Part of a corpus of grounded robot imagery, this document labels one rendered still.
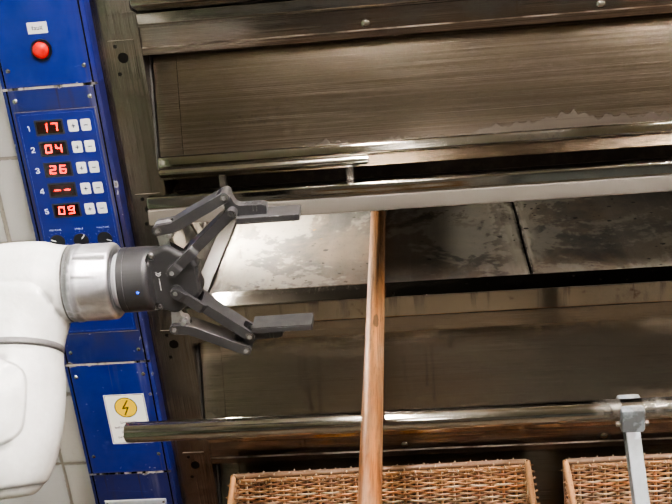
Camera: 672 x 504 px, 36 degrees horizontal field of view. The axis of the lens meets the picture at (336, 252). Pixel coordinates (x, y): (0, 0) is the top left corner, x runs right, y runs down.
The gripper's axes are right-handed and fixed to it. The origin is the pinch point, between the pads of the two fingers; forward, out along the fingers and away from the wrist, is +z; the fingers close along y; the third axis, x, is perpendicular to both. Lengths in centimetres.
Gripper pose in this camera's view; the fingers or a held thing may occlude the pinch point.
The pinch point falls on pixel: (297, 268)
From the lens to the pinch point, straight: 118.4
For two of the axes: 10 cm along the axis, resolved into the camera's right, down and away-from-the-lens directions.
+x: -0.5, 4.0, -9.2
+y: 0.9, 9.1, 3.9
